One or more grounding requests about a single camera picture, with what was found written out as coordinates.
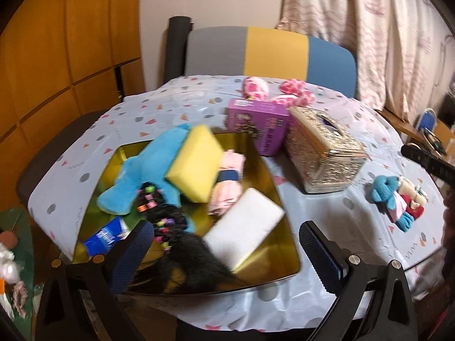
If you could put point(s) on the blue tissue packet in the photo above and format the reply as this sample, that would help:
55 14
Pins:
103 238

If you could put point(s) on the black wig with hair clips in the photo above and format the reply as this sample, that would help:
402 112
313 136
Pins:
199 259

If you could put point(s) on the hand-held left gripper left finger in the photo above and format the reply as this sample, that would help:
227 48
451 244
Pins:
137 248

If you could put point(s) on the blue folding chair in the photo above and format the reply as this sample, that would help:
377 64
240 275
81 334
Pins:
426 119

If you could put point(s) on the purple cardboard box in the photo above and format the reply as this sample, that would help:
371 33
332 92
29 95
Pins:
259 124

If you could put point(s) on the black rolled mat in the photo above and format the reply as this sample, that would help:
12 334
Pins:
176 49

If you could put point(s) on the pink sock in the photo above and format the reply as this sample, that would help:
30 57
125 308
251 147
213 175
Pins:
397 207

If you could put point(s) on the pink gloves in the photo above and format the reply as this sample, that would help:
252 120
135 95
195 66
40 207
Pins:
227 184

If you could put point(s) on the cream knitted glove roll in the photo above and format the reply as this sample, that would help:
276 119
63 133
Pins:
407 186

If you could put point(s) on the wooden side table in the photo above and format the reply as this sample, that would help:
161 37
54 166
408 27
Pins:
401 124

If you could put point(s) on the blue plush toy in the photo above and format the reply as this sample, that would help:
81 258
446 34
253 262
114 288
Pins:
142 174

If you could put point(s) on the pink spotted plush toy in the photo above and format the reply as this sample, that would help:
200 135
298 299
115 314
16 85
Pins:
254 87
295 90

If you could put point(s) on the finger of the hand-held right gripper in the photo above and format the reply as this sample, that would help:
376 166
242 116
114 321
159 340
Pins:
432 161

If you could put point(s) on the white sponge block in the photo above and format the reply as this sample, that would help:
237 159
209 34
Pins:
241 227

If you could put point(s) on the printed curtain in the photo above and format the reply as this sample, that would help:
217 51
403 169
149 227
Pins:
373 35

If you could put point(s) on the green plastic bag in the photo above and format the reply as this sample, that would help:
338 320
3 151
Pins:
17 255

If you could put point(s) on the yellow sponge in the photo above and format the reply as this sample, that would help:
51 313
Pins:
195 163

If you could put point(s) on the grey yellow blue chair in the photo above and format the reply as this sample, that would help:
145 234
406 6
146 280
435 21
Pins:
270 53

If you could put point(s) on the patterned tablecloth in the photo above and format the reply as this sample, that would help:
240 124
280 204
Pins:
348 241

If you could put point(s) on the red sock roll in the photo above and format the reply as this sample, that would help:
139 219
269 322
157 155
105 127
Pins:
415 210

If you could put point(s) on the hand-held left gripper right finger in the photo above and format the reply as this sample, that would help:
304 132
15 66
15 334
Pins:
321 255

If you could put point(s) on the gold embossed tissue box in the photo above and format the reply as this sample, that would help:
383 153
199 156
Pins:
323 149

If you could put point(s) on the gold metal tray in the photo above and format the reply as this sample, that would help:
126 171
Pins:
272 254

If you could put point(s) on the light blue sock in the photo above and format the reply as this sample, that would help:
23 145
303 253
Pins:
405 224

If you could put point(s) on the wooden wardrobe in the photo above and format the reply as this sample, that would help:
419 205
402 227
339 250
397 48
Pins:
64 42

